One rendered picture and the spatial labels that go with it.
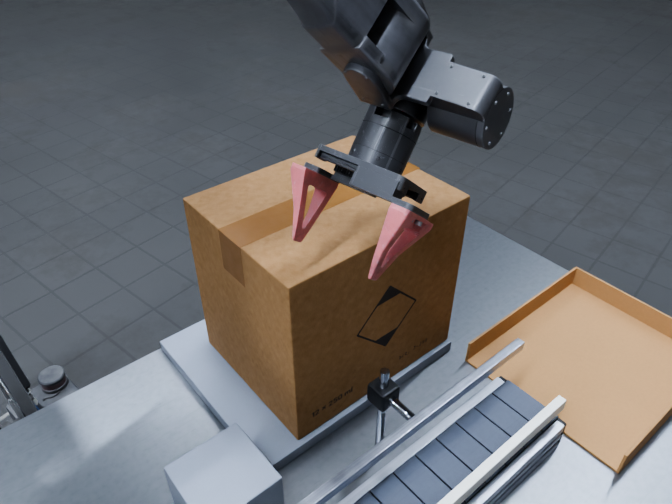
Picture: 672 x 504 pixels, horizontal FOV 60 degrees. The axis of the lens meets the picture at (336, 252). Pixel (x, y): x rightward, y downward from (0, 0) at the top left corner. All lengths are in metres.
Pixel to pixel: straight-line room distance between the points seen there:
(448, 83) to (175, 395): 0.61
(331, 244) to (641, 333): 0.60
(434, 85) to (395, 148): 0.07
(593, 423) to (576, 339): 0.17
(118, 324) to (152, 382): 1.40
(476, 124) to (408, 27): 0.10
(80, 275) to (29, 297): 0.21
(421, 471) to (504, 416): 0.15
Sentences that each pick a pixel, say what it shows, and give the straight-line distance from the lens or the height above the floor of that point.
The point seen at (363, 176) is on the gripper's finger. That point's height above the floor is 1.25.
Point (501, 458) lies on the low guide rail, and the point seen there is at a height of 0.91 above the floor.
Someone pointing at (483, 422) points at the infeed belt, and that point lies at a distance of 0.83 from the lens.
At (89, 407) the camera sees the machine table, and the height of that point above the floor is 0.83.
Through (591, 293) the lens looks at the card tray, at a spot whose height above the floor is 0.84.
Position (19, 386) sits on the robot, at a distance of 1.54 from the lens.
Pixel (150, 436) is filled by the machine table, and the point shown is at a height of 0.83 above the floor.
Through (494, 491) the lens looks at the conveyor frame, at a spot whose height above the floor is 0.88.
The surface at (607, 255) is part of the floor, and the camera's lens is 2.78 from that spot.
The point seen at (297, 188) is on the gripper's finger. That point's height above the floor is 1.22.
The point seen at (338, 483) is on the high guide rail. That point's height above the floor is 0.96.
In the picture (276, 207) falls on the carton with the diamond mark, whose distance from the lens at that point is 0.75.
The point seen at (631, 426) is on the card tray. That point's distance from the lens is 0.95.
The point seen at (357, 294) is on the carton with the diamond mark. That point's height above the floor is 1.06.
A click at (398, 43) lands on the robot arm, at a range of 0.51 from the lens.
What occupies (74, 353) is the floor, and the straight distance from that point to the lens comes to 2.29.
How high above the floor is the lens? 1.52
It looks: 37 degrees down
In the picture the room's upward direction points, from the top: straight up
